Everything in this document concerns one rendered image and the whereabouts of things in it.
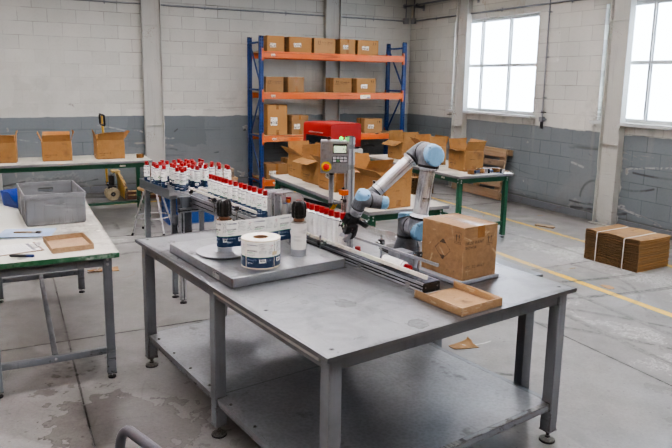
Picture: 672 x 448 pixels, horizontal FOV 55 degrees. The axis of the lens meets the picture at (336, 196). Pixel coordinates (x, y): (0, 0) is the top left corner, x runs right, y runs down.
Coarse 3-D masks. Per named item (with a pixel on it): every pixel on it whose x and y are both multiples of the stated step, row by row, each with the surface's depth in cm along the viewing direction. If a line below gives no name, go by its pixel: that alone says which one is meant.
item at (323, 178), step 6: (312, 156) 625; (318, 156) 610; (318, 162) 631; (318, 168) 633; (318, 174) 634; (324, 174) 624; (336, 174) 605; (342, 174) 606; (318, 180) 635; (324, 180) 625; (336, 180) 606; (342, 180) 610; (324, 186) 625; (336, 186) 607; (342, 186) 611; (336, 192) 608
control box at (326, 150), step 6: (324, 144) 374; (330, 144) 374; (348, 144) 374; (324, 150) 374; (330, 150) 374; (348, 150) 374; (324, 156) 375; (330, 156) 375; (348, 156) 375; (324, 162) 375; (330, 162) 376; (348, 162) 376; (330, 168) 376; (336, 168) 376; (342, 168) 376; (348, 168) 377
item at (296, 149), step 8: (288, 144) 712; (296, 144) 716; (304, 144) 680; (312, 144) 684; (320, 144) 688; (288, 152) 707; (296, 152) 680; (304, 152) 682; (312, 152) 687; (288, 160) 712; (288, 168) 713; (296, 168) 696; (296, 176) 697
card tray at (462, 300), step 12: (456, 288) 314; (468, 288) 307; (432, 300) 291; (444, 300) 296; (456, 300) 297; (468, 300) 297; (480, 300) 297; (492, 300) 287; (456, 312) 279; (468, 312) 279
